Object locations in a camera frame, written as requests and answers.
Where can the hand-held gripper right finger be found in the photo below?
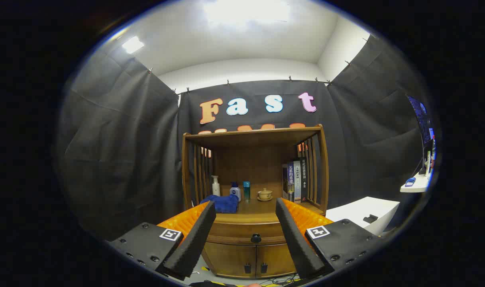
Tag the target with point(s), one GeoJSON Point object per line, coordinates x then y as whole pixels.
{"type": "Point", "coordinates": [298, 239]}

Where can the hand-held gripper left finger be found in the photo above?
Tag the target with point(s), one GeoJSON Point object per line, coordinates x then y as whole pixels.
{"type": "Point", "coordinates": [194, 239]}

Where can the wooden drawer with black knob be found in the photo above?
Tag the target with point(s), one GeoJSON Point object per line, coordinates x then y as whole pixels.
{"type": "Point", "coordinates": [234, 231]}

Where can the wooden cabinet door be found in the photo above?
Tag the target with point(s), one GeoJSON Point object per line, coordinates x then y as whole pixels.
{"type": "Point", "coordinates": [276, 259]}
{"type": "Point", "coordinates": [230, 259]}

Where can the wooden countertop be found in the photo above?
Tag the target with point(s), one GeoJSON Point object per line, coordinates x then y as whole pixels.
{"type": "Point", "coordinates": [258, 211]}

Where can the wooden cabinet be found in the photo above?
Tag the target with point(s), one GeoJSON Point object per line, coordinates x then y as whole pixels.
{"type": "Point", "coordinates": [246, 159]}

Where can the blue towel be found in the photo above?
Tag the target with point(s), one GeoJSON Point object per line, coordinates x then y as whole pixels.
{"type": "Point", "coordinates": [224, 203]}

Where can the beige lidded teacup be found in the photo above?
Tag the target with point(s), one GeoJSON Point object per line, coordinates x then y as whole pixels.
{"type": "Point", "coordinates": [264, 195]}

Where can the white pump bottle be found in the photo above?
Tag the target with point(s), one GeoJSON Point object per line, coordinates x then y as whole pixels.
{"type": "Point", "coordinates": [215, 187]}

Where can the white spine book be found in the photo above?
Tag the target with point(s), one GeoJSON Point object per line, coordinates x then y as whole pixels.
{"type": "Point", "coordinates": [297, 183]}

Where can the grey book with blue spine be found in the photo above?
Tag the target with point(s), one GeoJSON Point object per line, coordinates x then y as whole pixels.
{"type": "Point", "coordinates": [288, 179]}

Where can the white lotion bottle blue cap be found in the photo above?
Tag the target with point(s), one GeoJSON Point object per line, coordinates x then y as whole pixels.
{"type": "Point", "coordinates": [235, 194]}

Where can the black book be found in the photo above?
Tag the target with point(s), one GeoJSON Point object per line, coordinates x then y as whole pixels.
{"type": "Point", "coordinates": [304, 175]}

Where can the white side table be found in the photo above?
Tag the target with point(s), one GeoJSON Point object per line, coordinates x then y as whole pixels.
{"type": "Point", "coordinates": [358, 207]}

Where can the clear blue bottle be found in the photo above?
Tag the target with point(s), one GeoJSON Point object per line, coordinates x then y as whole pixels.
{"type": "Point", "coordinates": [246, 191]}

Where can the small blue object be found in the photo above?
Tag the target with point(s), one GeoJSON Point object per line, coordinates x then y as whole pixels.
{"type": "Point", "coordinates": [410, 181]}

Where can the white shelf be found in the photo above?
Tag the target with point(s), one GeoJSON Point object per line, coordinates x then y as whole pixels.
{"type": "Point", "coordinates": [419, 185]}

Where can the computer monitor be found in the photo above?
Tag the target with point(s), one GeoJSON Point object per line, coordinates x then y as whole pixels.
{"type": "Point", "coordinates": [421, 119]}

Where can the ceiling light panel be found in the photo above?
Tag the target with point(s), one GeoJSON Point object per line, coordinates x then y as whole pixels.
{"type": "Point", "coordinates": [132, 44]}

